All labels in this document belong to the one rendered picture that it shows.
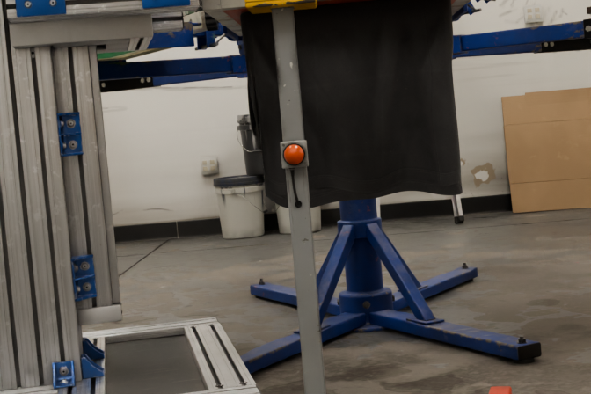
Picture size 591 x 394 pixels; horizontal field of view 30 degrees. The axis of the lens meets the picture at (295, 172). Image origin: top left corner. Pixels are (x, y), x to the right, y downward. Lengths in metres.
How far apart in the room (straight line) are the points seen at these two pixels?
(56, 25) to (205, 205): 4.94
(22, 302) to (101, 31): 0.56
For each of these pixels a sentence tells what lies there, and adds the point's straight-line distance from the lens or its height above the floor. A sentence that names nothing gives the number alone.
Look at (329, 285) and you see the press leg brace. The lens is 3.52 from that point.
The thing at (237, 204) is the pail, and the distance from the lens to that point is 6.67.
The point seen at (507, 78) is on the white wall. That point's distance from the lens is 7.07.
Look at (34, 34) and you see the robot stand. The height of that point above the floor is 0.92.
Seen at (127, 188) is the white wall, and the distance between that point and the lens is 7.14.
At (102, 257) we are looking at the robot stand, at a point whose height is 0.47.
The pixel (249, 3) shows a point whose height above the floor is 0.93.
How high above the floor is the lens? 0.72
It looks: 3 degrees down
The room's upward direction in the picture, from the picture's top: 5 degrees counter-clockwise
